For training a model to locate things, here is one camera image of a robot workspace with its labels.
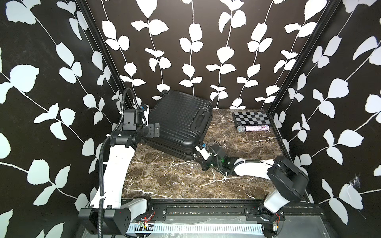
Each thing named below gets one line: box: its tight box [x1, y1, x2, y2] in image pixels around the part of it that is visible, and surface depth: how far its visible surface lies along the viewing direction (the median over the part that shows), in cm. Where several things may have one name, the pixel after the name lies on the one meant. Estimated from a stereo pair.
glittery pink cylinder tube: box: [236, 124, 270, 133], surface depth 109 cm
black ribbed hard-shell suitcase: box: [143, 90, 213, 161], surface depth 87 cm
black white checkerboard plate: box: [232, 109, 272, 127], surface depth 116 cm
